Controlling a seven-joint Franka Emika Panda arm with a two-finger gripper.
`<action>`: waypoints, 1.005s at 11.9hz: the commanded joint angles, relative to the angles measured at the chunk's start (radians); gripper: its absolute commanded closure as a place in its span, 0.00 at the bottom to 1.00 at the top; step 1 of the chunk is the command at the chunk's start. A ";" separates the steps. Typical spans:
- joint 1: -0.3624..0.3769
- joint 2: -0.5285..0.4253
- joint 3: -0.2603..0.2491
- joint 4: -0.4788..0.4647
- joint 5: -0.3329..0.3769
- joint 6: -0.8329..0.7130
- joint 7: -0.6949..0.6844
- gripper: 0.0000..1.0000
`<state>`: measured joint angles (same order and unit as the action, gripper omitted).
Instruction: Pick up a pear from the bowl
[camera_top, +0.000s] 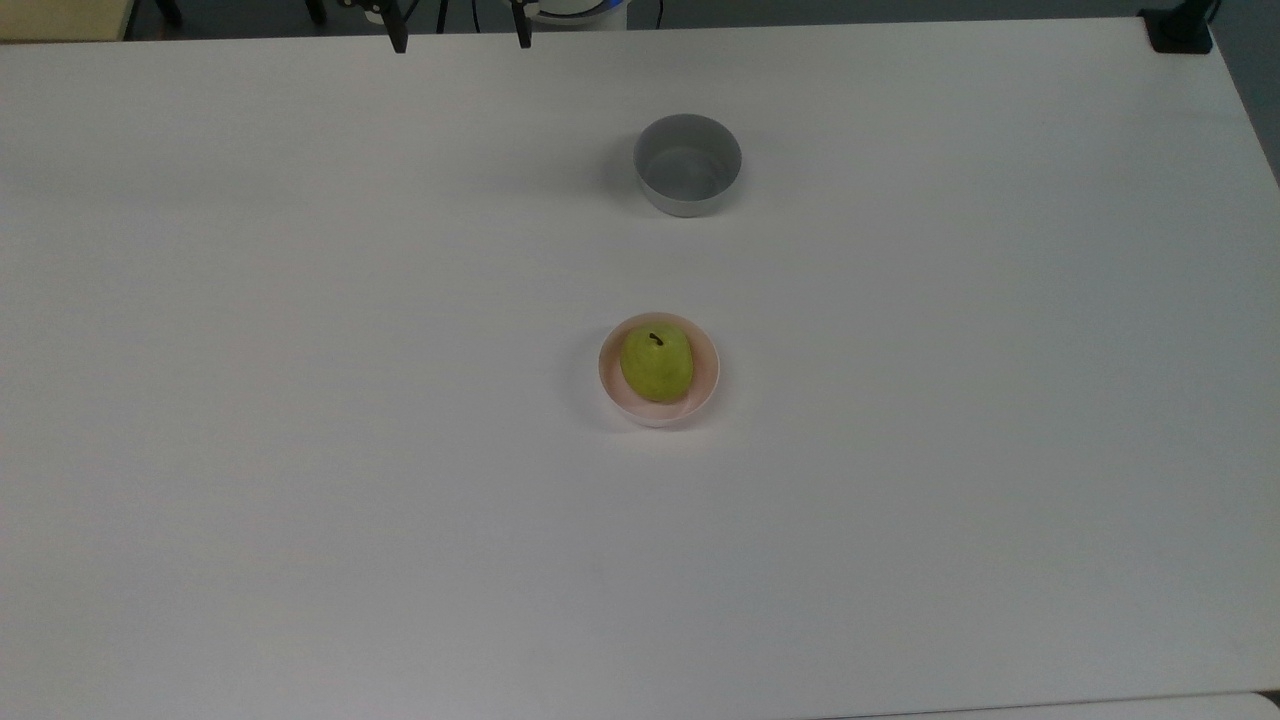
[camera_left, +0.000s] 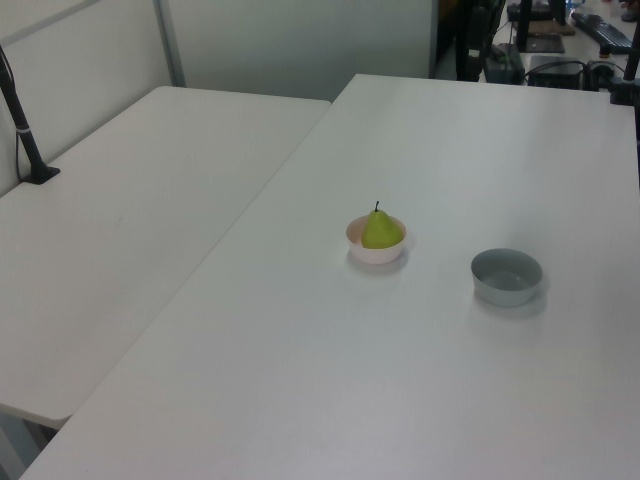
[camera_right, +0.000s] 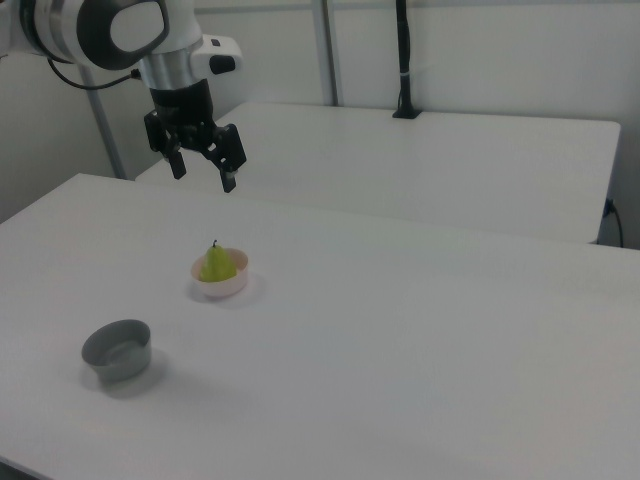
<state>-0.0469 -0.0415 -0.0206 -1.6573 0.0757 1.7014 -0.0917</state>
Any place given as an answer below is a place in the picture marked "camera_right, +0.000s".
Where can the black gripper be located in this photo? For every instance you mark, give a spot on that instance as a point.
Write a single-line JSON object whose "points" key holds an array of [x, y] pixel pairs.
{"points": [[180, 102]]}

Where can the green pear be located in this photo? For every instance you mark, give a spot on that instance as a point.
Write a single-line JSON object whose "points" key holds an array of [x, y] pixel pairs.
{"points": [[217, 265]]}

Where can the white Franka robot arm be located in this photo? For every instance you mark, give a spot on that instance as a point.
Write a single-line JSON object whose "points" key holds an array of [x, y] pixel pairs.
{"points": [[165, 25]]}

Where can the pink bowl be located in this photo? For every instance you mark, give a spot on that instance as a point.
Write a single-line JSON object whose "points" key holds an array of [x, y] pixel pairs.
{"points": [[225, 287]]}

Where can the grey bowl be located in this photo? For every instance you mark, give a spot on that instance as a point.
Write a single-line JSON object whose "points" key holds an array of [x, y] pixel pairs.
{"points": [[122, 367]]}

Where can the white side table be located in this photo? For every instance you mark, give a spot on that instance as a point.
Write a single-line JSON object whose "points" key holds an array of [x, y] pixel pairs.
{"points": [[400, 165]]}

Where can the black pole with base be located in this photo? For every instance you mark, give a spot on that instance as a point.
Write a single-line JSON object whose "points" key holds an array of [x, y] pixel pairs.
{"points": [[404, 50]]}

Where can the aluminium partition post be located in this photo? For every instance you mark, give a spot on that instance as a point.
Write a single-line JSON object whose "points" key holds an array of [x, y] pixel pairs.
{"points": [[102, 130], [327, 50]]}

